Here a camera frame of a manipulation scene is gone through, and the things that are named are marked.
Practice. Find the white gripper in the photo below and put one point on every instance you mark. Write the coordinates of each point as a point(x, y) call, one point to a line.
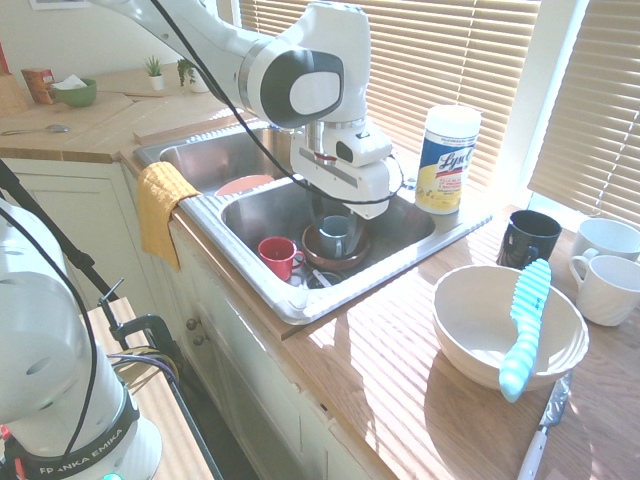
point(350, 182)

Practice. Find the light blue ridged knife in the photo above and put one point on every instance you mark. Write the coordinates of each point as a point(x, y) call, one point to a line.
point(527, 320)

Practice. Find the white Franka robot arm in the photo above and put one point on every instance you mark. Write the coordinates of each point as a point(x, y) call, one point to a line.
point(310, 50)

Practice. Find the metal sink drain strainer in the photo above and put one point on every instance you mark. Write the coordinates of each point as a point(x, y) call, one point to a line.
point(325, 280)

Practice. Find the wooden knife block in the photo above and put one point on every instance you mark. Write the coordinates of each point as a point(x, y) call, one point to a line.
point(11, 95)

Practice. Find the grey mug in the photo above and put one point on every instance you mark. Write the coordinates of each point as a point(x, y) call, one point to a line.
point(332, 240)

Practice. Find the brown ceramic bowl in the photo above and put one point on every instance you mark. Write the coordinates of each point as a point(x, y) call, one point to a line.
point(325, 261)

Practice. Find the red cup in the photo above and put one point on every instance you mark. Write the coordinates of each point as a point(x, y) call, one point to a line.
point(277, 255)

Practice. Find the orange plate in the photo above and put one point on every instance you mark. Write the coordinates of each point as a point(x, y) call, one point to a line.
point(240, 186)

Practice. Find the Lysol wipes canister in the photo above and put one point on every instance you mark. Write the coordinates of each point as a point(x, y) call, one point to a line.
point(445, 165)

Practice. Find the cream ceramic bowl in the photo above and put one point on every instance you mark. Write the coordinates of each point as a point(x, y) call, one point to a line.
point(470, 310)

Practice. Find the round metal cabinet knob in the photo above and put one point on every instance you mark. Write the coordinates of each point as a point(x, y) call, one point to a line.
point(200, 340)
point(192, 324)

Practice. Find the yellow dish cloth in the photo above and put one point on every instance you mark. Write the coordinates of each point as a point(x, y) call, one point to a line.
point(157, 210)

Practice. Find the black mug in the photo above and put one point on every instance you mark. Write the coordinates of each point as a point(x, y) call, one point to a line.
point(525, 240)

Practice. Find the wide wooden window blind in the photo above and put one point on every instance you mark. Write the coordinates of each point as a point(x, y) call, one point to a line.
point(440, 55)

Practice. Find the trailing plant in white pot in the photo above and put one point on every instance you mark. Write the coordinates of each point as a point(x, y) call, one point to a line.
point(192, 82)

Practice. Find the black C-clamp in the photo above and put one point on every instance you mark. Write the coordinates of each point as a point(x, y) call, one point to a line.
point(150, 325)

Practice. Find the small spiky potted plant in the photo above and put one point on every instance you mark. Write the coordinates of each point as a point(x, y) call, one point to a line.
point(155, 77)

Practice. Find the wooden robot mounting table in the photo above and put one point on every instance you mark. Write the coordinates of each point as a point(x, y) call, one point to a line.
point(165, 430)

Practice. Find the narrow wooden window blind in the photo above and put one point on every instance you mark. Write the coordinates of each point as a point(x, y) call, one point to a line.
point(595, 115)

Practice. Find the green bowl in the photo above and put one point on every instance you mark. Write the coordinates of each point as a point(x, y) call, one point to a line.
point(76, 96)

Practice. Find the white crumpled paper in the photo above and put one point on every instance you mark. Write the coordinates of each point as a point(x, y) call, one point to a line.
point(72, 81)

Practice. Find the metal spoon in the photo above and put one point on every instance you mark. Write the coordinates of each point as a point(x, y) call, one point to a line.
point(35, 130)

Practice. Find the orange cardboard box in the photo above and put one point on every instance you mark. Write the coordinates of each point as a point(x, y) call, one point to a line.
point(37, 85)

